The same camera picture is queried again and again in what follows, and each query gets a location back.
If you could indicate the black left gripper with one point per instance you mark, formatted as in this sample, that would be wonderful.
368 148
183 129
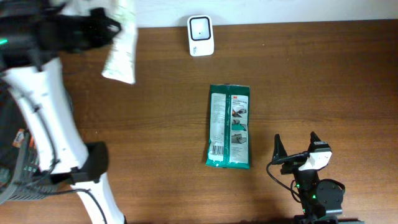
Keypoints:
92 40

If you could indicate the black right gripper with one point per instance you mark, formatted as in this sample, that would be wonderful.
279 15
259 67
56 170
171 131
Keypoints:
280 151

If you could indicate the white tube with cork cap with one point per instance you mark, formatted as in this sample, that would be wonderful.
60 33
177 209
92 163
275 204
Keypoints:
120 62

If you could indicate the green glove package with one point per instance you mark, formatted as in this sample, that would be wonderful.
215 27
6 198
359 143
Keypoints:
229 127

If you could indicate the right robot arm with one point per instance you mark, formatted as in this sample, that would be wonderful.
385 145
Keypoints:
321 199

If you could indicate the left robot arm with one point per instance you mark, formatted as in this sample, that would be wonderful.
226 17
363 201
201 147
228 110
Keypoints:
40 144

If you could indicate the white barcode scanner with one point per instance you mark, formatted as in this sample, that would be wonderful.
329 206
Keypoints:
200 35

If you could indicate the grey plastic basket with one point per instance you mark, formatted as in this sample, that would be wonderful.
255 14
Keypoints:
19 161

